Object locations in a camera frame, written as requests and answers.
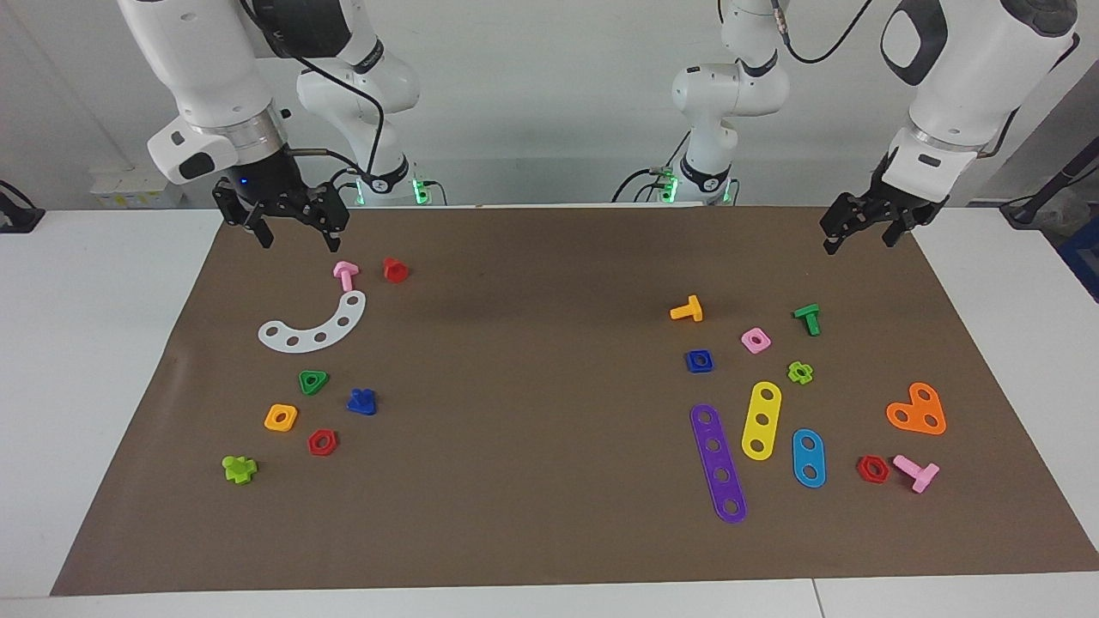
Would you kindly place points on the green triangular plastic nut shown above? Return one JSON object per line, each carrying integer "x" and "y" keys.
{"x": 307, "y": 385}

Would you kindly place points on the yellow square plastic nut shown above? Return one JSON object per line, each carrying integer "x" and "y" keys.
{"x": 271, "y": 419}

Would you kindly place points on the pink square plastic nut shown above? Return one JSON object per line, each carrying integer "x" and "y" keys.
{"x": 748, "y": 342}

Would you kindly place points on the white curved strip with holes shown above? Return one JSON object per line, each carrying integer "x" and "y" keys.
{"x": 319, "y": 336}

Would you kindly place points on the red plastic screw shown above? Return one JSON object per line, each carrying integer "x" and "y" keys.
{"x": 395, "y": 271}

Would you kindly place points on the lime green plastic screw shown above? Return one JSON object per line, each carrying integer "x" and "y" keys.
{"x": 239, "y": 469}

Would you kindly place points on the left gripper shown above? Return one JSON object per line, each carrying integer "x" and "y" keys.
{"x": 919, "y": 209}

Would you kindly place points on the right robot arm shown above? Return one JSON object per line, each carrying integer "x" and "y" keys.
{"x": 215, "y": 77}

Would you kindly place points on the blue square plastic nut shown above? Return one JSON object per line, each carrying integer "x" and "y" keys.
{"x": 692, "y": 361}

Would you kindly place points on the blue plastic screw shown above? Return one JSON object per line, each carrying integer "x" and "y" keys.
{"x": 361, "y": 402}

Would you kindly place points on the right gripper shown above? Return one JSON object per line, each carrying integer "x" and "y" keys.
{"x": 266, "y": 180}

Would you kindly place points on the blue crate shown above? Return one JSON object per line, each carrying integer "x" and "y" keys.
{"x": 1083, "y": 257}

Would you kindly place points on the blue strip with two holes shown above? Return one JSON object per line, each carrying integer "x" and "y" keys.
{"x": 808, "y": 458}

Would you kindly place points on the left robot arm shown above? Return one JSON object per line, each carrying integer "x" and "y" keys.
{"x": 970, "y": 77}

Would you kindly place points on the white wall box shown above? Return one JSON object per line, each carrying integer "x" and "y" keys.
{"x": 129, "y": 190}

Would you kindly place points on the red hexagonal plastic nut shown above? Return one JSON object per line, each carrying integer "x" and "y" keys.
{"x": 314, "y": 444}
{"x": 863, "y": 469}

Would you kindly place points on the orange heart plate with holes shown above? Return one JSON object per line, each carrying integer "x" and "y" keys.
{"x": 914, "y": 421}

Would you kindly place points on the purple strip with four holes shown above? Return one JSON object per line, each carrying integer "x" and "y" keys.
{"x": 717, "y": 459}

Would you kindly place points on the orange plastic screw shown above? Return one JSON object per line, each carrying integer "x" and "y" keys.
{"x": 689, "y": 311}

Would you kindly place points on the yellow strip with three holes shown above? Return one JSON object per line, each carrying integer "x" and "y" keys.
{"x": 761, "y": 412}

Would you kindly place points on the black stand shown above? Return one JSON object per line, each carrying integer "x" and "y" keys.
{"x": 15, "y": 215}
{"x": 1043, "y": 193}

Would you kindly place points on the pink plastic screw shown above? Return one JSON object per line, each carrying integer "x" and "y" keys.
{"x": 915, "y": 470}
{"x": 346, "y": 273}

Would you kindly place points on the lime green flower nut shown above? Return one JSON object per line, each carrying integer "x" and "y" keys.
{"x": 794, "y": 373}

